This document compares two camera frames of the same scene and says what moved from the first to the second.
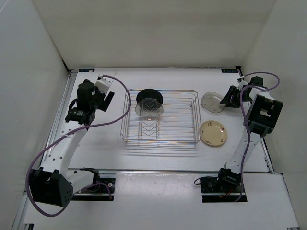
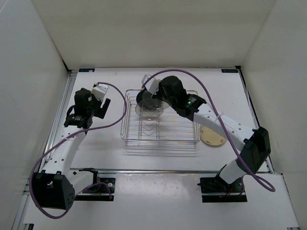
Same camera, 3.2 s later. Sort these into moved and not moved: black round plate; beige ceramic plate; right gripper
Moved: right gripper
Not moved: beige ceramic plate; black round plate
